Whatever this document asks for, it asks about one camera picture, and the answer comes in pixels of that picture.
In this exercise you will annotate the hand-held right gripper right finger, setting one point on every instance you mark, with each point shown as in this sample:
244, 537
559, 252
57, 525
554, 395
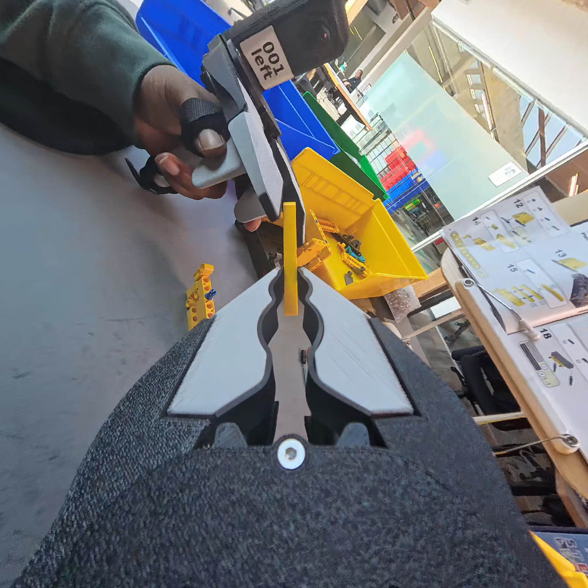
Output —
358, 363

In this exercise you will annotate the plain yellow lego beam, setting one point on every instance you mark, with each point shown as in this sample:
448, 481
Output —
291, 257

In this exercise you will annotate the large lego instruction sheet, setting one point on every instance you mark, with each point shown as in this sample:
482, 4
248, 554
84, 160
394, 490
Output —
528, 257

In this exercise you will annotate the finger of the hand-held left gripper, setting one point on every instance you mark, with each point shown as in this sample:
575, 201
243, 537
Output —
259, 170
288, 183

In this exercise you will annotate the blue plastic storage bin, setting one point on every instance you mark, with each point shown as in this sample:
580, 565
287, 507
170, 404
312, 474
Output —
183, 32

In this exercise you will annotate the metal spring clip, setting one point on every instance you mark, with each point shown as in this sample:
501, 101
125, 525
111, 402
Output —
571, 441
494, 298

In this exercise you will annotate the stack of blue crates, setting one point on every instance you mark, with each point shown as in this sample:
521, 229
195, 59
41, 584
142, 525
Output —
409, 188

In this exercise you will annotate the white book stand with stickers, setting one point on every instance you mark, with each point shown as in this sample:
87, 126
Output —
512, 367

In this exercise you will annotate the green plastic storage bin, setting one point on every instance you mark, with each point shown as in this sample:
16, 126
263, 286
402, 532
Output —
353, 156

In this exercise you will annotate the black chair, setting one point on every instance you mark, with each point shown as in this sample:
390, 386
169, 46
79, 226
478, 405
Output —
487, 381

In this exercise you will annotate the wooden work table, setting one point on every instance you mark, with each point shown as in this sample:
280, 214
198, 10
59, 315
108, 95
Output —
349, 105

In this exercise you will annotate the assorted lego parts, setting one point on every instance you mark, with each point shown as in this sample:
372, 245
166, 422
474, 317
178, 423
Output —
353, 257

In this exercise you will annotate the yellow lego beam blue pins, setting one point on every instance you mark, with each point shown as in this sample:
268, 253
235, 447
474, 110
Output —
200, 303

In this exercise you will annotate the printed lego set box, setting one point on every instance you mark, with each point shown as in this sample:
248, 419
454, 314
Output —
572, 551

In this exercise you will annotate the person's left forearm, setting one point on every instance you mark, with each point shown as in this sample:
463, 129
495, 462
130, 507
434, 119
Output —
69, 59

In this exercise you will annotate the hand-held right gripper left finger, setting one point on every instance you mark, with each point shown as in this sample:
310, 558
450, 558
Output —
220, 363

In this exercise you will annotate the clear bag of small parts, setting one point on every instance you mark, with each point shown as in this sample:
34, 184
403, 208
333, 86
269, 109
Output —
403, 303

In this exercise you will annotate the person's left hand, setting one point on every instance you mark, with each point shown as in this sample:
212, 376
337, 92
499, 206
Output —
156, 105

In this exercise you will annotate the yellow plastic storage bin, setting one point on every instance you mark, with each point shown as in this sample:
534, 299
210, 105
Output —
390, 257
558, 572

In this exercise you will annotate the stack of red crates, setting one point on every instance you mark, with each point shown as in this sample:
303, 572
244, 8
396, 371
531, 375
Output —
397, 163

